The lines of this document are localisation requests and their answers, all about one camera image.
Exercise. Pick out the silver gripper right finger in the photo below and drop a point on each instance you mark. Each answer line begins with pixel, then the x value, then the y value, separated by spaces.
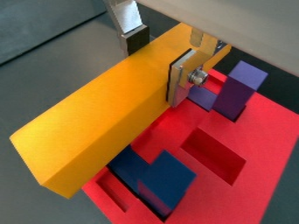
pixel 186 70

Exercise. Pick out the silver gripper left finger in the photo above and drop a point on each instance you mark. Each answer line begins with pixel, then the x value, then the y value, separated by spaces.
pixel 133 32

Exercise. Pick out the long yellow block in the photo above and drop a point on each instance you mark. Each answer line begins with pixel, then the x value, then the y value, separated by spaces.
pixel 70 142

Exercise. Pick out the red slotted board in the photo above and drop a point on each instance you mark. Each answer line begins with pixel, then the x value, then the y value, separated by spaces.
pixel 237 156

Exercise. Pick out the purple U block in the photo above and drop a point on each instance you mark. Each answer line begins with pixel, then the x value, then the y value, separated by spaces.
pixel 230 101

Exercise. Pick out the dark blue U block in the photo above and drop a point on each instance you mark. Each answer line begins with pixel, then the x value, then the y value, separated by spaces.
pixel 159 183

